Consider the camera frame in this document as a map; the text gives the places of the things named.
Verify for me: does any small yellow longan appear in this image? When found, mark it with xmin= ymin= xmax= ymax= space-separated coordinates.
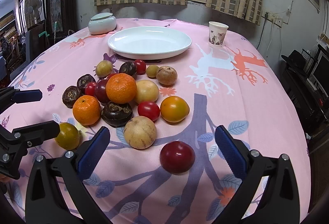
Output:
xmin=146 ymin=65 xmax=159 ymax=79

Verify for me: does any red cherry tomato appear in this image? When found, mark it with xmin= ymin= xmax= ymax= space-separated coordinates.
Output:
xmin=106 ymin=73 xmax=117 ymax=80
xmin=134 ymin=59 xmax=147 ymax=75
xmin=137 ymin=101 xmax=160 ymax=122
xmin=85 ymin=81 xmax=97 ymax=97

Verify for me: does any striped pepino melon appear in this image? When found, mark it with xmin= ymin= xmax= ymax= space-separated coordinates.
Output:
xmin=123 ymin=116 xmax=157 ymax=149

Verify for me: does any large dark plum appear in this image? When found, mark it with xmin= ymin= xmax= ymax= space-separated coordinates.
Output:
xmin=95 ymin=79 xmax=109 ymax=104

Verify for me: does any yellow green tomato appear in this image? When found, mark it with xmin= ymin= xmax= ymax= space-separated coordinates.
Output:
xmin=55 ymin=123 xmax=80 ymax=150

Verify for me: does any large orange mandarin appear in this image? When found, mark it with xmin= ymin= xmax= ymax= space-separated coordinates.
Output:
xmin=105 ymin=73 xmax=137 ymax=104

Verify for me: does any yellow green round fruit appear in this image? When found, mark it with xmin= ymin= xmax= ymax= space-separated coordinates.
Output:
xmin=95 ymin=60 xmax=113 ymax=78

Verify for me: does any dark red plum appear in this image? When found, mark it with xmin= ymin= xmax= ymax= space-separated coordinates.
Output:
xmin=160 ymin=140 xmax=195 ymax=174

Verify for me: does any pale yellow round fruit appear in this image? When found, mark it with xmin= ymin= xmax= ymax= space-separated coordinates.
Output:
xmin=134 ymin=80 xmax=159 ymax=104

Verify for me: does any white lidded ceramic jar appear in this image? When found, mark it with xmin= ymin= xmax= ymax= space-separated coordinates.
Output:
xmin=88 ymin=12 xmax=117 ymax=35

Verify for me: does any patterned paper cup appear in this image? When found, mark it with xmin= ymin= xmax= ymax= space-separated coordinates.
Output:
xmin=208 ymin=21 xmax=229 ymax=47

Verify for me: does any standing electric fan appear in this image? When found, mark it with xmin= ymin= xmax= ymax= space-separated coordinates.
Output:
xmin=24 ymin=0 xmax=42 ymax=28

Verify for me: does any white oval plate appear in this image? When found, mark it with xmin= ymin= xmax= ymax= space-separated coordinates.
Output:
xmin=108 ymin=26 xmax=192 ymax=60

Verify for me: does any pink patterned tablecloth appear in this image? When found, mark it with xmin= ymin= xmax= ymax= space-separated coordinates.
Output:
xmin=1 ymin=19 xmax=311 ymax=223

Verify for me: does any black tv stand shelf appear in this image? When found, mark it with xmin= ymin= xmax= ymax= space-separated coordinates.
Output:
xmin=281 ymin=50 xmax=328 ymax=145

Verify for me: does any wall power socket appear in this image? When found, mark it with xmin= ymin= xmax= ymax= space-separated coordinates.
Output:
xmin=264 ymin=12 xmax=283 ymax=27

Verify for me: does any orange yellow tomato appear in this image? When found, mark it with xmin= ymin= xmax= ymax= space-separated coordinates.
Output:
xmin=160 ymin=96 xmax=190 ymax=123

